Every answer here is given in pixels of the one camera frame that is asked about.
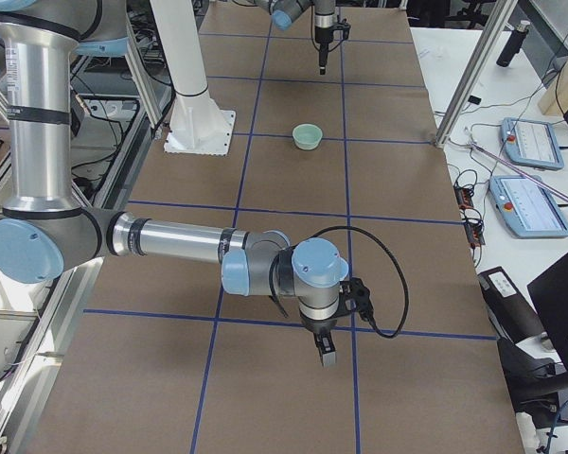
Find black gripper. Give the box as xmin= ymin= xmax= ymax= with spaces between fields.
xmin=301 ymin=315 xmax=337 ymax=367
xmin=313 ymin=13 xmax=335 ymax=76

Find pale green bowl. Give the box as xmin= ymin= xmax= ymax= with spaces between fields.
xmin=293 ymin=123 xmax=323 ymax=150

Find upper teach pendant tablet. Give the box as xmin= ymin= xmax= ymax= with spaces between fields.
xmin=500 ymin=117 xmax=564 ymax=170

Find teach pendant tablet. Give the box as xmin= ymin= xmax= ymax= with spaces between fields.
xmin=500 ymin=117 xmax=564 ymax=170
xmin=488 ymin=175 xmax=568 ymax=238

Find black monitor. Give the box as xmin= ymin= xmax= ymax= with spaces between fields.
xmin=528 ymin=253 xmax=568 ymax=372

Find lower teach pendant tablet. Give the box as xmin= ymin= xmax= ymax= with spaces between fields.
xmin=488 ymin=175 xmax=568 ymax=238

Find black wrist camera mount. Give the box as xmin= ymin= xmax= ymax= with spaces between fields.
xmin=334 ymin=277 xmax=376 ymax=325

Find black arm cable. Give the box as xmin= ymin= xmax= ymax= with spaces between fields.
xmin=268 ymin=226 xmax=410 ymax=339

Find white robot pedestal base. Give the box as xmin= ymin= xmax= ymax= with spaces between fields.
xmin=151 ymin=0 xmax=236 ymax=156

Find aluminium frame post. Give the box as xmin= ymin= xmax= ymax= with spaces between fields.
xmin=434 ymin=0 xmax=518 ymax=148

